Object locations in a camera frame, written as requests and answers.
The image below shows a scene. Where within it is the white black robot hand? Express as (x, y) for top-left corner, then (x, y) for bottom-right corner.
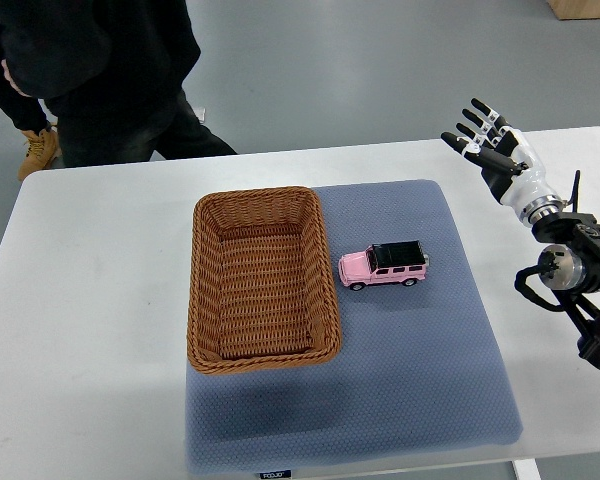
(441, 98), (565, 227)

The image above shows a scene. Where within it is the pink toy car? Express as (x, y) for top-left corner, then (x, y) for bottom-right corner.
(338, 241), (430, 291)

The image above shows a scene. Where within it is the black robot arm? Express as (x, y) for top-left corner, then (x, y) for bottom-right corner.
(514, 173), (600, 370)

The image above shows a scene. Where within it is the brown wicker basket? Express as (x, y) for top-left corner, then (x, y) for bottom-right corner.
(187, 186), (342, 375)

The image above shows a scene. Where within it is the wooden box corner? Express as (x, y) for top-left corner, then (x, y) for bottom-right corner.
(547, 0), (600, 20)

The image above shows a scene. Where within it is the blue grey mat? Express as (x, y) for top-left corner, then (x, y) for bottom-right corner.
(186, 180), (522, 475)

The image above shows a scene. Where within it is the white table leg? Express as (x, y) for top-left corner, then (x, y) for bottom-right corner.
(512, 459), (541, 480)

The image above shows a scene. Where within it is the silver floor plate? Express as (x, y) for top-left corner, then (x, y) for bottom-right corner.
(193, 107), (206, 123)

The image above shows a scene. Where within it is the person in black clothes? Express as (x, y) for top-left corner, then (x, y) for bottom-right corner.
(0, 1), (235, 168)

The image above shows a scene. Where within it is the tan boot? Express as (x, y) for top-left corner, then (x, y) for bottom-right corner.
(17, 124), (61, 181)

